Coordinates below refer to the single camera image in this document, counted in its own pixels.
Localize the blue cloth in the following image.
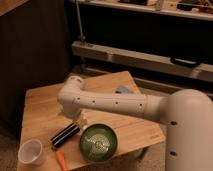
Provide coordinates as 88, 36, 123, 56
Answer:
115, 85, 133, 94

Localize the metal pole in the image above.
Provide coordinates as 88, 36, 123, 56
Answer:
75, 0, 86, 44

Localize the green glass bowl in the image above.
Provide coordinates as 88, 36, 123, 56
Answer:
79, 124, 118, 163

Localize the upper shelf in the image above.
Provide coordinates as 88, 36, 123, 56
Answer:
69, 0, 213, 21

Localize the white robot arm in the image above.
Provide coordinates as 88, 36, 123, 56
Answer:
58, 76, 213, 171

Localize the orange carrot toy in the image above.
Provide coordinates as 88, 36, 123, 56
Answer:
55, 151, 68, 171

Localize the long grey case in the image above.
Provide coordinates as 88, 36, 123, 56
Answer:
71, 41, 213, 82

